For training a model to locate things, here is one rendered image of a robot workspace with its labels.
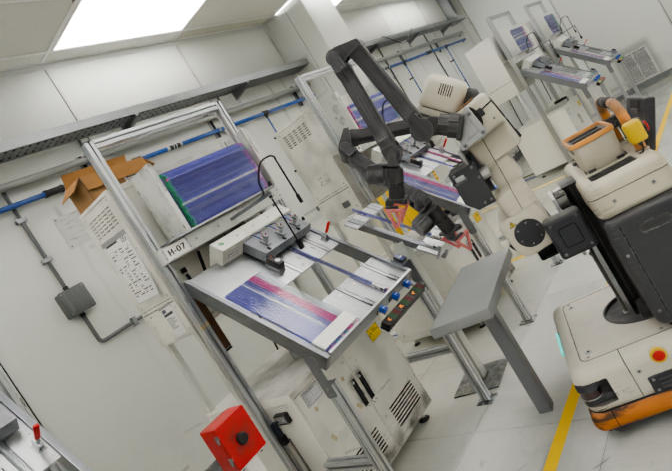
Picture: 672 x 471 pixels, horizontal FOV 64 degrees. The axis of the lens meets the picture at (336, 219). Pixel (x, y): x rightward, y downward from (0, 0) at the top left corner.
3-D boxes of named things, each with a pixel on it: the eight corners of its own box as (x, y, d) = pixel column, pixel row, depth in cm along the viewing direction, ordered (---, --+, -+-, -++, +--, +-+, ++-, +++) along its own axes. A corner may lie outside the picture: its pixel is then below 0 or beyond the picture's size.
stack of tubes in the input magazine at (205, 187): (270, 186, 268) (241, 139, 266) (195, 226, 229) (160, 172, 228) (256, 195, 276) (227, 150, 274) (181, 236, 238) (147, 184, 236)
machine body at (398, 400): (438, 410, 269) (374, 305, 266) (370, 523, 217) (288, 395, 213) (350, 424, 312) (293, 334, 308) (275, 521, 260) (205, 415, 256)
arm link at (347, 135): (334, 126, 223) (338, 139, 232) (338, 153, 217) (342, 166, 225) (442, 103, 219) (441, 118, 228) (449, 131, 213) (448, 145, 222)
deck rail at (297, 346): (329, 367, 196) (330, 355, 193) (326, 371, 195) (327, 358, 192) (188, 291, 227) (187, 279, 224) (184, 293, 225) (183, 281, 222)
